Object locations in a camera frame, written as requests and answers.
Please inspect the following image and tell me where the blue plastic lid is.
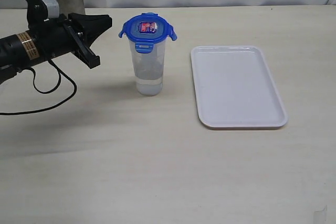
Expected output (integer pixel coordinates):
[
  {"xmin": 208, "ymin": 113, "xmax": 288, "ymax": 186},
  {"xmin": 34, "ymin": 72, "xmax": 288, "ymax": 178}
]
[{"xmin": 118, "ymin": 13, "xmax": 177, "ymax": 54}]

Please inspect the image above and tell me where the white rectangular tray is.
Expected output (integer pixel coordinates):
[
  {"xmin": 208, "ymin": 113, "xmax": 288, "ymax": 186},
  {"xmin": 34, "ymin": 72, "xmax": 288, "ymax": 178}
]
[{"xmin": 191, "ymin": 46, "xmax": 288, "ymax": 130}]

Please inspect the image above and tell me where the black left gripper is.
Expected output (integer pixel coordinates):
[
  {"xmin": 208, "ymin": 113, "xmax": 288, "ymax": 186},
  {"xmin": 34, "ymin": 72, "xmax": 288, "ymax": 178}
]
[{"xmin": 36, "ymin": 13, "xmax": 112, "ymax": 69}]

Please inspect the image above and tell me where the clear plastic container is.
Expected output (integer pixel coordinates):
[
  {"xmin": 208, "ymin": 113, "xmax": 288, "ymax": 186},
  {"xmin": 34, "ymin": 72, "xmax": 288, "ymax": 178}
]
[{"xmin": 129, "ymin": 40, "xmax": 166, "ymax": 96}]

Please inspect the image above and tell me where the black cable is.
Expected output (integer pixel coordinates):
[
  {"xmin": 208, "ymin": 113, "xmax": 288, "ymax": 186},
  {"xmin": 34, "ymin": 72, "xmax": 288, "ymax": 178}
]
[{"xmin": 0, "ymin": 60, "xmax": 78, "ymax": 116}]

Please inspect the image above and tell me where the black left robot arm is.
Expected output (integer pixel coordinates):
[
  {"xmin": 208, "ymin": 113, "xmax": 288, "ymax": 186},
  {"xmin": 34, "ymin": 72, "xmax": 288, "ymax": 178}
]
[{"xmin": 1, "ymin": 13, "xmax": 112, "ymax": 82}]

